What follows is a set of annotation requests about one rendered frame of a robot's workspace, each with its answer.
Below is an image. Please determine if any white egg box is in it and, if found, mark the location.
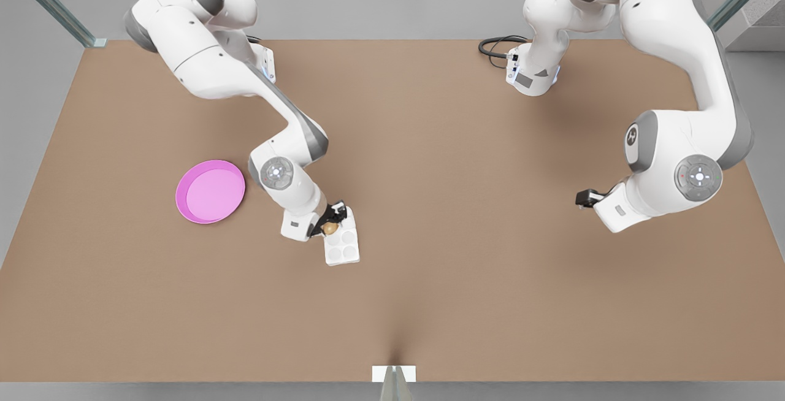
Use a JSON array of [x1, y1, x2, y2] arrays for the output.
[[321, 205, 361, 267]]

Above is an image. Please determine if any pink round plate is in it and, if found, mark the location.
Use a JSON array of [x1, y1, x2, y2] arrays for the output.
[[175, 159, 246, 225]]

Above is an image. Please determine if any black cable loop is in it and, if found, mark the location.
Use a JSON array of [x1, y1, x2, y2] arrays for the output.
[[478, 36, 529, 69]]

